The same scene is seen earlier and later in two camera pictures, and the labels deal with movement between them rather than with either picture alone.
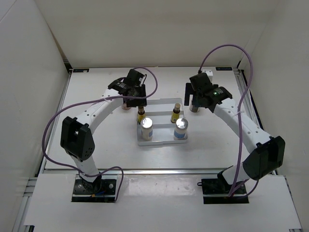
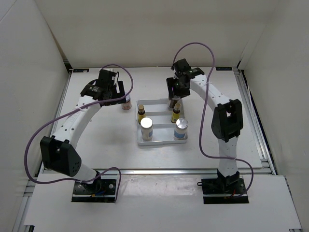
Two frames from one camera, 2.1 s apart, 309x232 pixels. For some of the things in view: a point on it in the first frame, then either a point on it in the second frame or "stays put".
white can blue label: (179, 132) stays put
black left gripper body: (135, 102) → (120, 86)
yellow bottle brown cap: (175, 113) stays put
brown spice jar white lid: (192, 108) → (173, 101)
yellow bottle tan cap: (141, 114) stays put
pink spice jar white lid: (124, 107) stays put
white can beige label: (147, 128) stays put
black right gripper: (189, 90) → (171, 82)
